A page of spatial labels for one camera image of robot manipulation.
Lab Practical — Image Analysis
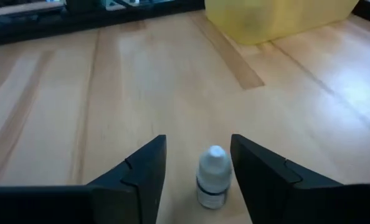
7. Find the yellow plastic bin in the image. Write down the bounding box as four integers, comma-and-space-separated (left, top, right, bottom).
205, 0, 360, 45

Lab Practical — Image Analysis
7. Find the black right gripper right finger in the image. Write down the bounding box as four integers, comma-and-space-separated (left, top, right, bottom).
230, 134, 370, 224

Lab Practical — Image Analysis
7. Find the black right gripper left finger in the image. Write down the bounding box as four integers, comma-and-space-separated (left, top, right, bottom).
0, 134, 168, 224

